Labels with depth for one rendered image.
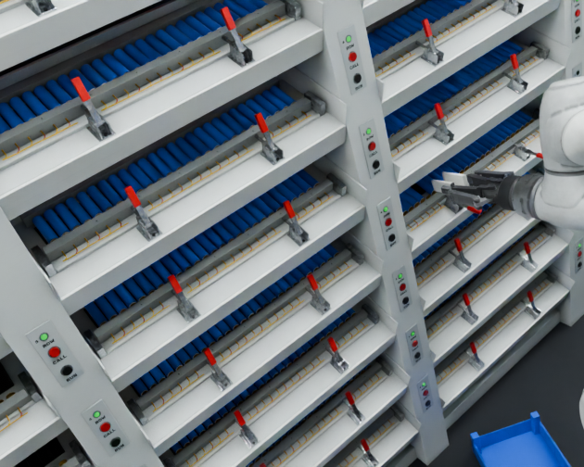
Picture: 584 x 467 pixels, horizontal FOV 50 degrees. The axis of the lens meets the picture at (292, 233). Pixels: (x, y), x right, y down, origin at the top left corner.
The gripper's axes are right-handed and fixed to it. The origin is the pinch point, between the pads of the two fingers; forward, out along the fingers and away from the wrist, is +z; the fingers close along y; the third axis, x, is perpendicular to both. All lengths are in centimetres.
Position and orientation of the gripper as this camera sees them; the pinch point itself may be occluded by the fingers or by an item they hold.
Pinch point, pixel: (449, 183)
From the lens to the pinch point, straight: 152.9
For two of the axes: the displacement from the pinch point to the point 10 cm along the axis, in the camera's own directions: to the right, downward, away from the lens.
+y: -7.5, 5.2, -4.0
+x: 3.5, 8.3, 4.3
